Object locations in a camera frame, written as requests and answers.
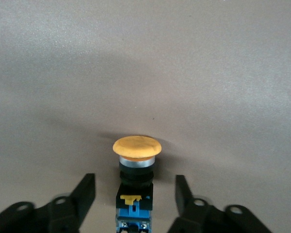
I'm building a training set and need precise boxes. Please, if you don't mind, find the orange mushroom push button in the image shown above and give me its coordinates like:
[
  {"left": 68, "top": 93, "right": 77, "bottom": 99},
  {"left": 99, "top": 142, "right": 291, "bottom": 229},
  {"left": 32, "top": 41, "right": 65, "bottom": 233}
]
[{"left": 112, "top": 135, "right": 162, "bottom": 233}]

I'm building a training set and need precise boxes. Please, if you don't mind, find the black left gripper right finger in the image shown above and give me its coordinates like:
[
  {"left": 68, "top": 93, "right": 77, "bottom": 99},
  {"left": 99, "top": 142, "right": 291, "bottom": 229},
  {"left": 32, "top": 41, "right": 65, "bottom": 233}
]
[{"left": 167, "top": 174, "right": 274, "bottom": 233}]

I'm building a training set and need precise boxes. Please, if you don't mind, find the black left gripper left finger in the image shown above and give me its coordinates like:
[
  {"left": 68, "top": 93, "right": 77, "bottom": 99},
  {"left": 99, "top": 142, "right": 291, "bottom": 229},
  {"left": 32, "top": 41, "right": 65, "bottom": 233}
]
[{"left": 0, "top": 173, "right": 97, "bottom": 233}]

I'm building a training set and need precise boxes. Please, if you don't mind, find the brown table mat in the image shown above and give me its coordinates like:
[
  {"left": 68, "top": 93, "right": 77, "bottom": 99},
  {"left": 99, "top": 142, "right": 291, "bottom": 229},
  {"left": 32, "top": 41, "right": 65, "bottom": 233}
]
[{"left": 0, "top": 0, "right": 291, "bottom": 233}]

